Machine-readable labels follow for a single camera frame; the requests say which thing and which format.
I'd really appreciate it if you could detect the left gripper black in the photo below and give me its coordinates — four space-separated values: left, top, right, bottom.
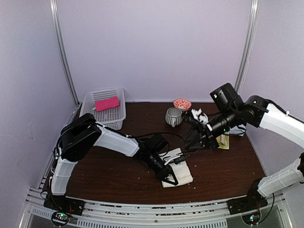
146 152 178 186

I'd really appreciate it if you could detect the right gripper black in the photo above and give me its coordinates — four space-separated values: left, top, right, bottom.
182 105 240 150

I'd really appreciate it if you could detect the beige towel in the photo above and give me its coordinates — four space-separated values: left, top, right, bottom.
160 148 193 188

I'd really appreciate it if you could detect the pink microfibre towel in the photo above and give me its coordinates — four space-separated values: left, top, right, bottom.
95 96 120 112

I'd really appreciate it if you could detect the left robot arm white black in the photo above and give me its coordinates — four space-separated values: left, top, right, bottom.
47 114 179 211

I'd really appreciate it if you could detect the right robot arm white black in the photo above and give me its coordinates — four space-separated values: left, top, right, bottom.
184 83 304 213

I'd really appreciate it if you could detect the yellow green patterned towel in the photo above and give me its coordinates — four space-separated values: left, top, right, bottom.
216 134 230 150

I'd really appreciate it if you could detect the grey striped ceramic mug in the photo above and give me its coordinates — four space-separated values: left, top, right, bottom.
165 107 182 127

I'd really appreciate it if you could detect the red white patterned bowl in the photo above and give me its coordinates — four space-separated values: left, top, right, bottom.
173 98 192 112

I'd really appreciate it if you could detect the light blue towel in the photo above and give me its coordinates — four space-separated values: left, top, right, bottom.
228 126 247 136

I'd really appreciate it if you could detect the white perforated plastic basket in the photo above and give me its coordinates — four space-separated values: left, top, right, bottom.
79 87 126 130

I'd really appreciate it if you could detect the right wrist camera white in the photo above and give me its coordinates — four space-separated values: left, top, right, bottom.
184 109 212 131

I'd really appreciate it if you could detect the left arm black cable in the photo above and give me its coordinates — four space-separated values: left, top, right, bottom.
123 132 188 143

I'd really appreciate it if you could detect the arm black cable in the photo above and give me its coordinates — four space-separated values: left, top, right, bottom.
257 192 278 225
123 132 188 143

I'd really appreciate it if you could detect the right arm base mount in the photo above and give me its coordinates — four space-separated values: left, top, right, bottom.
227 196 268 215

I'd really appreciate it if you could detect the right aluminium corner post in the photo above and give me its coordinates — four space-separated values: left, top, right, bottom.
234 0 259 94

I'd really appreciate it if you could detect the aluminium corner post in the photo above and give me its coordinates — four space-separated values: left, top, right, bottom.
234 0 259 94
49 0 80 106

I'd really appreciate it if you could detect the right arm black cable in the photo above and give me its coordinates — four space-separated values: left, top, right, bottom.
257 192 278 225

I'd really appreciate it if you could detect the aluminium front rail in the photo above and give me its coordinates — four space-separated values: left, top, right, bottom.
17 188 296 228

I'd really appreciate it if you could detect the left aluminium corner post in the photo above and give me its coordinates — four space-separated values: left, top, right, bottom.
49 0 80 106

